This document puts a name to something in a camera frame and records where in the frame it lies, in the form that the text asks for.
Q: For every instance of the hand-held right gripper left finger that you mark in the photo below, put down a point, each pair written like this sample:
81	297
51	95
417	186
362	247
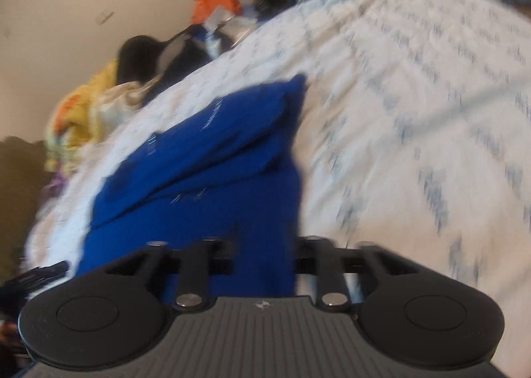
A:
220	265

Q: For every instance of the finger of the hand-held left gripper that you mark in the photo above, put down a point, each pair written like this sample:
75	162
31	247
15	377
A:
49	270

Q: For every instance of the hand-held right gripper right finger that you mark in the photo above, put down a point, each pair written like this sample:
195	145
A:
309	264

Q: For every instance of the blue small garment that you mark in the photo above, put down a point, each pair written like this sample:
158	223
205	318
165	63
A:
207	162

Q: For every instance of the yellow floral blanket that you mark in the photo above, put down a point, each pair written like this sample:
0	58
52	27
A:
74	112

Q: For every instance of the white printed bedsheet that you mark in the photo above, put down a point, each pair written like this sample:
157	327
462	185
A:
415	112

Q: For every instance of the black and grey cloth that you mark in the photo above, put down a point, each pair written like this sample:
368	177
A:
137	54

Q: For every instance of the orange cloth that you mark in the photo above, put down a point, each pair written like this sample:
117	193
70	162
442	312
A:
215	0

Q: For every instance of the small black bag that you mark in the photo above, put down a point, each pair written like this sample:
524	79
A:
273	0

